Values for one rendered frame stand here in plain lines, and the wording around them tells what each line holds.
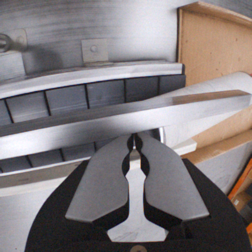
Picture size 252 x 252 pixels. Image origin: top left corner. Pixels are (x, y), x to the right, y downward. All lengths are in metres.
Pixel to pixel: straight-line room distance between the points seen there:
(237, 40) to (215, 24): 0.07
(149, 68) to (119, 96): 0.04
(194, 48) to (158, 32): 0.06
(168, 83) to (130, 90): 0.05
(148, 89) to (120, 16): 0.10
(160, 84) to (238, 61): 0.21
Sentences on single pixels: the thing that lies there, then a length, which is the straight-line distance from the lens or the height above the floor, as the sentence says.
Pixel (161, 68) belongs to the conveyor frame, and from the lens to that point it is 0.17.
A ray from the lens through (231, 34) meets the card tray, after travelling 0.32.
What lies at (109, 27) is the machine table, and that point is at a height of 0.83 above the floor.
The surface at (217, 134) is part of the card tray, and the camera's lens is 0.38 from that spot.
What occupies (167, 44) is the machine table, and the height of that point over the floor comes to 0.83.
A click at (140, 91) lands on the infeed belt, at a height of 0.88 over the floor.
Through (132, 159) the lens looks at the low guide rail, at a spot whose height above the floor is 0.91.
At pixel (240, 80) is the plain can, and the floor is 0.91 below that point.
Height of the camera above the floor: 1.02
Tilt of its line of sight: 57 degrees down
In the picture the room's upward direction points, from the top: 144 degrees clockwise
